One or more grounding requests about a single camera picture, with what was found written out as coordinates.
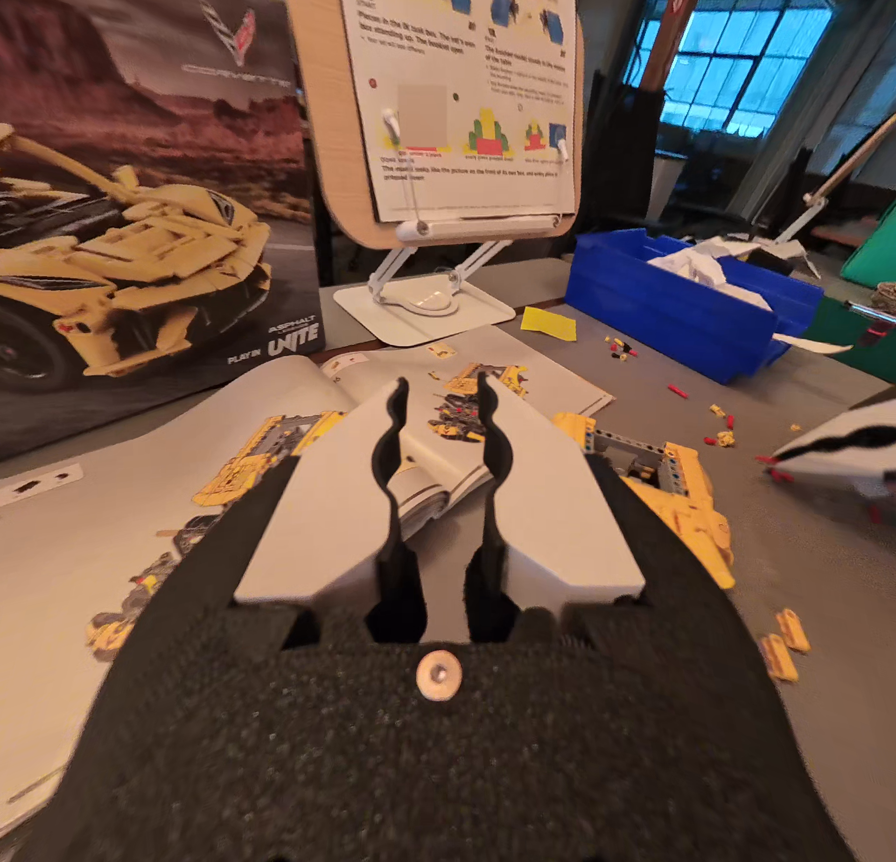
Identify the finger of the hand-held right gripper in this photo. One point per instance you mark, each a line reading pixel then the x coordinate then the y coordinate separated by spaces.
pixel 861 470
pixel 861 417

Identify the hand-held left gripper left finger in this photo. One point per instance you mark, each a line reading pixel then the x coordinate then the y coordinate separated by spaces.
pixel 308 526

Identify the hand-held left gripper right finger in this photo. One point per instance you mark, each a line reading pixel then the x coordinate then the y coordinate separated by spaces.
pixel 567 526

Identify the small red pin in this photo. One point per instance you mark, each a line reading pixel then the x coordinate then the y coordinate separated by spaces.
pixel 766 460

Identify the yellow toy brick car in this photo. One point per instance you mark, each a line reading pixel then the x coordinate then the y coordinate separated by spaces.
pixel 693 498

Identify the grey desk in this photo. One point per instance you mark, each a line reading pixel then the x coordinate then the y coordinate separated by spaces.
pixel 805 561

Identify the scattered small brick pieces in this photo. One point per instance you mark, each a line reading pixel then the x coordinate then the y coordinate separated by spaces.
pixel 725 439

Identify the green plastic tote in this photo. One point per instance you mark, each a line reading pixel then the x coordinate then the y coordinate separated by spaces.
pixel 871 246

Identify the yellow paper note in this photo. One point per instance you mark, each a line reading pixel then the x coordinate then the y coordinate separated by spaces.
pixel 549 324

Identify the blue storage bin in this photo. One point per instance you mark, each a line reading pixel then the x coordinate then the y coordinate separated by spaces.
pixel 665 309

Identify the open instruction booklet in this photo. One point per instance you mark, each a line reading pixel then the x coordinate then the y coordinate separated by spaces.
pixel 84 540

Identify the crumpled white paper bags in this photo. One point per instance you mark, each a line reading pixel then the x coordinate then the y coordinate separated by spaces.
pixel 689 267

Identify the white stand with wooden board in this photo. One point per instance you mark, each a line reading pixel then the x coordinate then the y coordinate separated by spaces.
pixel 854 162

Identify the brown wooden pillar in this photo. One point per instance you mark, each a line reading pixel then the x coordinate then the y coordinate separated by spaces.
pixel 672 29

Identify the toy car set box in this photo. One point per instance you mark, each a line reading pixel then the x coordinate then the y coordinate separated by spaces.
pixel 140 106

